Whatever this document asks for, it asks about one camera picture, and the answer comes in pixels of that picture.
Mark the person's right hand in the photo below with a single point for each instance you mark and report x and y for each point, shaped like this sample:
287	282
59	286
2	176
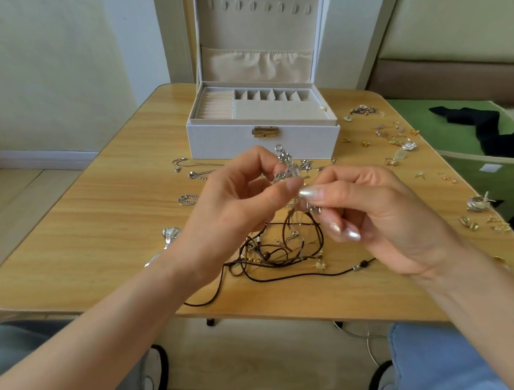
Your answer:
388	222

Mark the person's left hand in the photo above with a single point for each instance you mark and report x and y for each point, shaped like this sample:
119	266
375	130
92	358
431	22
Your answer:
227	213

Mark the small earrings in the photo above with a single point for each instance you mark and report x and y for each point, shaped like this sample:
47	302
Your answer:
362	111

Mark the white jewelry box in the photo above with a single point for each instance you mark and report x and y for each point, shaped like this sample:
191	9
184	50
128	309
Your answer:
257	24

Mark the person's left forearm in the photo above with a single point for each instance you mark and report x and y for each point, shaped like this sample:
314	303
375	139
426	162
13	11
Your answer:
79	353

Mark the person's right forearm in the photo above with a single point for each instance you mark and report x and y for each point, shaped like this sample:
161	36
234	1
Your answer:
502	324

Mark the black cloth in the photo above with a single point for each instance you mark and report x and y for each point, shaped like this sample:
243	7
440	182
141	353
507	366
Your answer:
496	129

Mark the beige padded wall panel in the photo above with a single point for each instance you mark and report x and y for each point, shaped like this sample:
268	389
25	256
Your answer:
460	12

